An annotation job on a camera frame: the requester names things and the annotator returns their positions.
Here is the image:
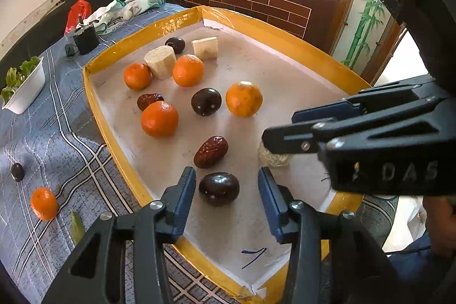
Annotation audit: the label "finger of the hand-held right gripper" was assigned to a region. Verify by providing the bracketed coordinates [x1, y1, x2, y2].
[261, 98, 447, 154]
[291, 74, 447, 125]

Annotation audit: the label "red plastic bag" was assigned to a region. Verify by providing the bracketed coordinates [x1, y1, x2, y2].
[64, 0, 92, 36]

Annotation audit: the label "white work glove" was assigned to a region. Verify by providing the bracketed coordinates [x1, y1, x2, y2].
[85, 0, 126, 36]
[123, 0, 166, 20]

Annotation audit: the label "person's blue clothing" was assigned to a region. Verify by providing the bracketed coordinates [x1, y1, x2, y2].
[386, 231, 456, 294]

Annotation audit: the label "brick pattern wooden cabinet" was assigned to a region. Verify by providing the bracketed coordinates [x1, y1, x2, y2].
[172, 0, 351, 53]

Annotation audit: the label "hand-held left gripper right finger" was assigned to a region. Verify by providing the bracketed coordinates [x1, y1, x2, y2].
[258, 167, 405, 304]

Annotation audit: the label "yellow rimmed tray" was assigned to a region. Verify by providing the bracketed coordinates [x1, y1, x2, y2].
[83, 5, 373, 304]

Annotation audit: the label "green lettuce leaves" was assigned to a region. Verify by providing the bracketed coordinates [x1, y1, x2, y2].
[0, 56, 40, 103]

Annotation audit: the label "black charger box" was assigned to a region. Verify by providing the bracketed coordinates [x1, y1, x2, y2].
[73, 24, 99, 56]

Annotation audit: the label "red jujube date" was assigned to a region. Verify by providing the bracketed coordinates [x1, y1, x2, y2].
[193, 136, 229, 170]
[137, 93, 165, 112]

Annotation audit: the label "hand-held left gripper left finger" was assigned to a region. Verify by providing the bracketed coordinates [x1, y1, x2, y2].
[41, 167, 197, 304]

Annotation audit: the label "small orange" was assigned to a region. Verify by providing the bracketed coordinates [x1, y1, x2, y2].
[123, 62, 153, 91]

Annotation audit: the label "green leaf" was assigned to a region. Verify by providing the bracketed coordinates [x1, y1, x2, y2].
[69, 211, 86, 245]

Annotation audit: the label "white bowl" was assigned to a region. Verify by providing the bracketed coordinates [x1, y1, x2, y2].
[2, 56, 46, 115]

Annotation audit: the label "large white yam piece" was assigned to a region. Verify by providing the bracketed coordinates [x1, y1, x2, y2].
[144, 45, 177, 80]

